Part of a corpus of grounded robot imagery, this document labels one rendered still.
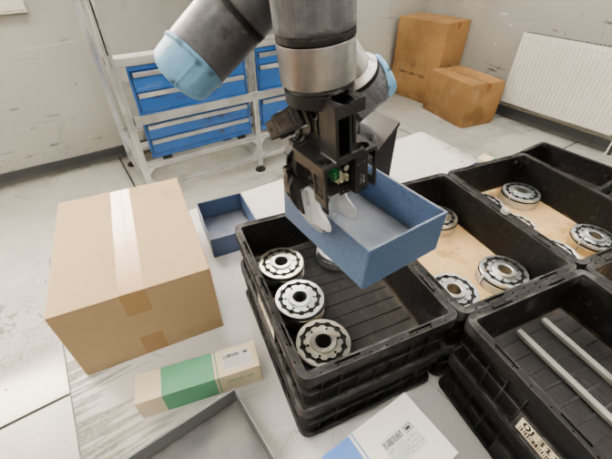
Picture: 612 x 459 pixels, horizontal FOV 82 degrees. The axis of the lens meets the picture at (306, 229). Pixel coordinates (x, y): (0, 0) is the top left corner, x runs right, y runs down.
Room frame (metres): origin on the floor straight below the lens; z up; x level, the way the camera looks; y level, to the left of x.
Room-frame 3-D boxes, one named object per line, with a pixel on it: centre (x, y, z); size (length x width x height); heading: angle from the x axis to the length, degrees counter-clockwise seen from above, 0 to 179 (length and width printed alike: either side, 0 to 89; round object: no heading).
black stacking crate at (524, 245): (0.61, -0.33, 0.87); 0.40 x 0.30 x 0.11; 23
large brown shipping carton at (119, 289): (0.63, 0.42, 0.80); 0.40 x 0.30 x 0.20; 25
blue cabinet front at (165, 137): (2.27, 0.70, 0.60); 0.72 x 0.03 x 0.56; 124
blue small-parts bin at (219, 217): (0.87, 0.25, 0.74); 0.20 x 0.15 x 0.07; 25
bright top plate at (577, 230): (0.66, -0.71, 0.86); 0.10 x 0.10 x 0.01
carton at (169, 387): (0.37, 0.22, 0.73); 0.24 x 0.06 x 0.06; 109
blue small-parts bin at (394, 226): (0.44, -0.08, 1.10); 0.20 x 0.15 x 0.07; 34
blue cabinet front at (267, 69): (2.71, 0.03, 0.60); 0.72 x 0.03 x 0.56; 124
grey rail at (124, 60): (2.51, 0.38, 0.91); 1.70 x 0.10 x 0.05; 124
